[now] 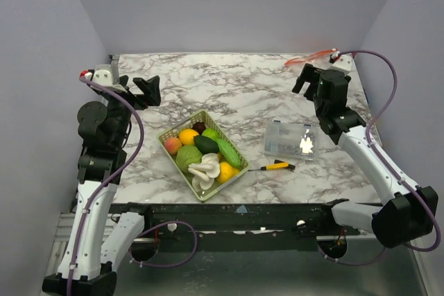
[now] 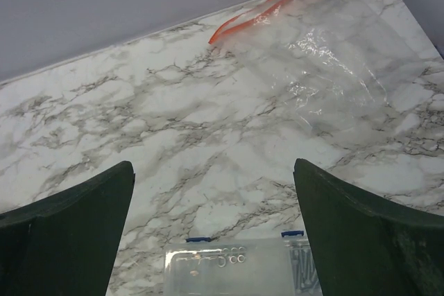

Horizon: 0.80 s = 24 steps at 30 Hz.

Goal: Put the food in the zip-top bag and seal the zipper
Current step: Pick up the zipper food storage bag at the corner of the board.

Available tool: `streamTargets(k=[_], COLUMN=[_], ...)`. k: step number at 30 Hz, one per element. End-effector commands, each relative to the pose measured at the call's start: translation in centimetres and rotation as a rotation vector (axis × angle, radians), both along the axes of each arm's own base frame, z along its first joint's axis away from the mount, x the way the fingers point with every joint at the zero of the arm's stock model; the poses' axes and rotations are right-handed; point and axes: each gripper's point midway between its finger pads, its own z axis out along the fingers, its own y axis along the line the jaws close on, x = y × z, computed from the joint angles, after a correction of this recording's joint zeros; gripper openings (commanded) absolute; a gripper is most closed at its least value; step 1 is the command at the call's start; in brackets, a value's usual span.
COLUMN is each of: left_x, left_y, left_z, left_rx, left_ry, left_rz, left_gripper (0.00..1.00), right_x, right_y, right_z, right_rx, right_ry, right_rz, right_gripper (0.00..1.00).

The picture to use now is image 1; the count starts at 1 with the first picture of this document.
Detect dark red plum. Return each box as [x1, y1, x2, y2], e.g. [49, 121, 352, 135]
[192, 121, 206, 134]

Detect black mounting rail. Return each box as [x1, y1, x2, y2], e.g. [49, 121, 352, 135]
[110, 202, 360, 253]

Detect green bitter cucumber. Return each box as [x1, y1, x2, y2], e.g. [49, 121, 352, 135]
[215, 139, 241, 168]

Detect yellow lemon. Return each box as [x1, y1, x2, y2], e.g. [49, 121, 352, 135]
[216, 162, 239, 184]

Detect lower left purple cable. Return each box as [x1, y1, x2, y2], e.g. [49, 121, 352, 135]
[128, 220, 198, 269]

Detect peach fruit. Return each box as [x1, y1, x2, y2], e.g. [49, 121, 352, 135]
[164, 137, 182, 155]

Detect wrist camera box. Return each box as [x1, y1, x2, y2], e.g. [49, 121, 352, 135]
[329, 51, 353, 75]
[92, 64, 120, 87]

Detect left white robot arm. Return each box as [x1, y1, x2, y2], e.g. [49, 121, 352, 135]
[42, 71, 161, 295]

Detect green perforated plastic basket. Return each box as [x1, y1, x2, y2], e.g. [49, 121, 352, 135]
[157, 110, 249, 202]

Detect orange fruit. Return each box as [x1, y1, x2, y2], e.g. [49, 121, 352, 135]
[178, 128, 199, 146]

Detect yellow handled screwdriver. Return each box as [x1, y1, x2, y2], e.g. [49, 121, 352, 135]
[248, 159, 296, 172]

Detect light green pepper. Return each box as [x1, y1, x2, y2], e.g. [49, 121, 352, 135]
[201, 128, 220, 141]

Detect green cabbage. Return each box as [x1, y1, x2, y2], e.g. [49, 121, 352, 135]
[176, 145, 203, 173]

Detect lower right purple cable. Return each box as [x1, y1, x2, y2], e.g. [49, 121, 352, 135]
[316, 240, 388, 266]

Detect white mushroom cluster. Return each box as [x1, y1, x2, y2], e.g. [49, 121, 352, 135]
[188, 153, 220, 191]

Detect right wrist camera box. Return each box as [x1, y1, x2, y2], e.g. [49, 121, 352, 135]
[329, 51, 353, 75]

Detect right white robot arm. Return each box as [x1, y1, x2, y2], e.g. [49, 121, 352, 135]
[292, 64, 438, 248]

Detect clear zip bag orange zipper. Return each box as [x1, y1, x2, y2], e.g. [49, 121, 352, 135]
[284, 48, 338, 67]

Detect clear plastic parts box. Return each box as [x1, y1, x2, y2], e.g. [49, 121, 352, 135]
[264, 121, 318, 161]

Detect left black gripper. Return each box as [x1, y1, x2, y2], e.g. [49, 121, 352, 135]
[103, 75, 161, 147]

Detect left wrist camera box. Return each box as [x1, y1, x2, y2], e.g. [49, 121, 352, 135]
[92, 64, 120, 87]

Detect dark green avocado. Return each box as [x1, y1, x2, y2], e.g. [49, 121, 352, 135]
[194, 135, 219, 155]

